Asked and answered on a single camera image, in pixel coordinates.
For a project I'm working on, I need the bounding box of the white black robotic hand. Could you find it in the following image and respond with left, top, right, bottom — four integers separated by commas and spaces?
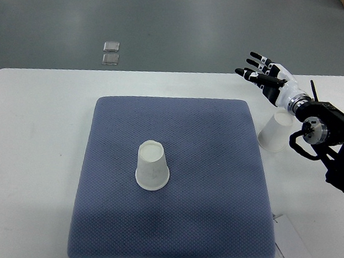
234, 52, 312, 115

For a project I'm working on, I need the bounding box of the white paper cup on mat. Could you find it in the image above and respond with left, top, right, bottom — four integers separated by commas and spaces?
135, 140, 170, 191

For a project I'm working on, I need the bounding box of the white paper tag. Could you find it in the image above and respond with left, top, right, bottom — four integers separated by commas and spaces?
273, 214, 313, 258

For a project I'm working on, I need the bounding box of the blue textured cushion mat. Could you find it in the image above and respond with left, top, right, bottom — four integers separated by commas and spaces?
67, 96, 275, 258

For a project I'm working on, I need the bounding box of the white paper cup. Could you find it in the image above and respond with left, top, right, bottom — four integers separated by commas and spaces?
135, 140, 170, 191
257, 110, 294, 152

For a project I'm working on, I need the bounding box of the upper clear floor plate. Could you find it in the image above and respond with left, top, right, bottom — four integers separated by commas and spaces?
103, 41, 120, 52

